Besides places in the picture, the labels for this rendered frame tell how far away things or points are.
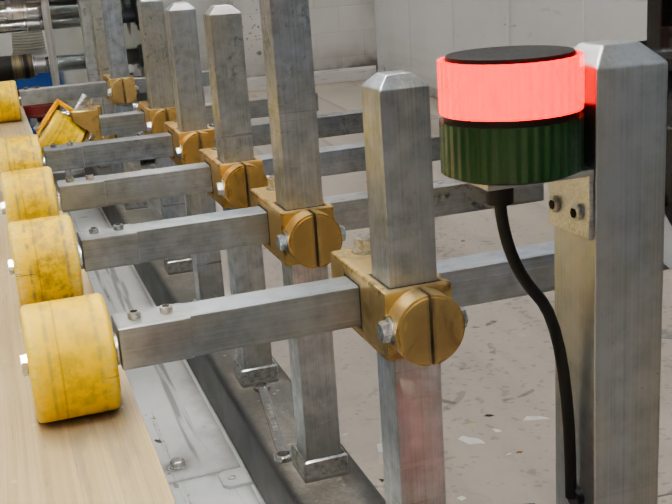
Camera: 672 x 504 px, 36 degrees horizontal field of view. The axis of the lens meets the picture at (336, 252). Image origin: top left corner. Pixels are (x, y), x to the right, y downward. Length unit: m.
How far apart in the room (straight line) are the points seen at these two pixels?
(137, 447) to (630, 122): 0.37
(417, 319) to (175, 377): 0.86
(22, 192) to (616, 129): 0.82
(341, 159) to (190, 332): 0.58
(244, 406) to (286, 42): 0.46
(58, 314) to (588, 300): 0.36
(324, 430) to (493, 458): 1.56
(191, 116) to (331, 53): 8.21
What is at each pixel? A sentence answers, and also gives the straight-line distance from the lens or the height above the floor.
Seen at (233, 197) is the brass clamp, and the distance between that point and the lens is 1.15.
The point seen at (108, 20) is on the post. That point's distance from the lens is 2.14.
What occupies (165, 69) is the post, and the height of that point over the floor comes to 1.03.
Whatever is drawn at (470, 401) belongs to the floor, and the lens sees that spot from 2.83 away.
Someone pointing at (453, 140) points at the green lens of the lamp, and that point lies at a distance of 0.43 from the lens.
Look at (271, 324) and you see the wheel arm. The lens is 0.73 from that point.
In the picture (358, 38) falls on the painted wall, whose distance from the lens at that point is 9.65.
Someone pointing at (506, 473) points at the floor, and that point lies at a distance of 2.48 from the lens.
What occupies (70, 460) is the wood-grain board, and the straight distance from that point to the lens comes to 0.67.
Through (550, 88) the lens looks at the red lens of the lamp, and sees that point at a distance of 0.42.
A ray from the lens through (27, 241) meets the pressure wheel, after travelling 0.93.
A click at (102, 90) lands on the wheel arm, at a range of 2.19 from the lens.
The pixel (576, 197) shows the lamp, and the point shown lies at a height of 1.08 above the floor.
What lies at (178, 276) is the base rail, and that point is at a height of 0.70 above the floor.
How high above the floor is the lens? 1.19
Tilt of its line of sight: 16 degrees down
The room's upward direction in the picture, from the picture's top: 4 degrees counter-clockwise
